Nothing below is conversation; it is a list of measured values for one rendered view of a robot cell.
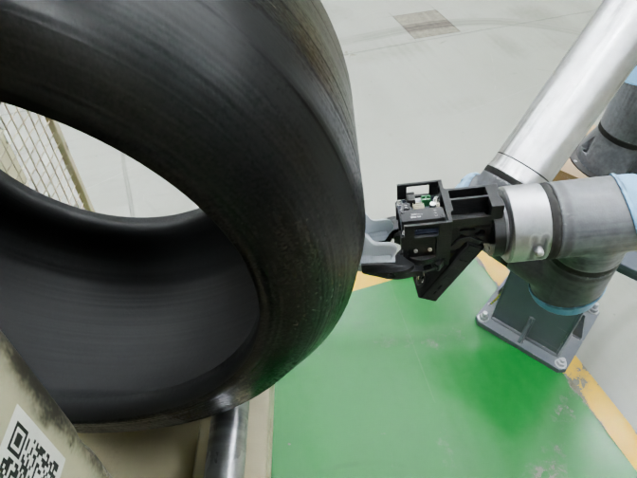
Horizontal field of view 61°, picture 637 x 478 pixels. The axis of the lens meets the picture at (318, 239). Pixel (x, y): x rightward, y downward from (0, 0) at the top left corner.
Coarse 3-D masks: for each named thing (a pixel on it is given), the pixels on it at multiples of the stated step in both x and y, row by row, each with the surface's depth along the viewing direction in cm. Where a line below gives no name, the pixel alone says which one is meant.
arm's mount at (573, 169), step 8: (592, 128) 146; (568, 160) 135; (576, 160) 134; (568, 168) 133; (576, 168) 133; (584, 168) 132; (560, 176) 133; (568, 176) 132; (576, 176) 130; (584, 176) 130; (592, 176) 130
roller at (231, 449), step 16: (224, 416) 63; (240, 416) 64; (224, 432) 62; (240, 432) 62; (208, 448) 62; (224, 448) 60; (240, 448) 61; (208, 464) 60; (224, 464) 59; (240, 464) 60
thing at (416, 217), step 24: (432, 192) 63; (456, 192) 61; (480, 192) 61; (408, 216) 59; (432, 216) 59; (456, 216) 61; (480, 216) 59; (504, 216) 60; (408, 240) 59; (432, 240) 60; (456, 240) 62; (480, 240) 62; (504, 240) 60; (432, 264) 63
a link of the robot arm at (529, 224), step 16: (512, 192) 60; (528, 192) 60; (544, 192) 59; (512, 208) 59; (528, 208) 59; (544, 208) 58; (512, 224) 59; (528, 224) 58; (544, 224) 58; (512, 240) 59; (528, 240) 59; (544, 240) 59; (512, 256) 60; (528, 256) 60; (544, 256) 61
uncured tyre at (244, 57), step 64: (0, 0) 26; (64, 0) 27; (128, 0) 28; (192, 0) 30; (256, 0) 34; (0, 64) 28; (64, 64) 28; (128, 64) 28; (192, 64) 30; (256, 64) 32; (320, 64) 40; (128, 128) 31; (192, 128) 31; (256, 128) 33; (320, 128) 36; (0, 192) 70; (192, 192) 34; (256, 192) 35; (320, 192) 38; (0, 256) 73; (64, 256) 77; (128, 256) 79; (192, 256) 78; (256, 256) 39; (320, 256) 40; (0, 320) 68; (64, 320) 72; (128, 320) 74; (192, 320) 72; (256, 320) 48; (320, 320) 46; (64, 384) 66; (128, 384) 67; (192, 384) 55; (256, 384) 53
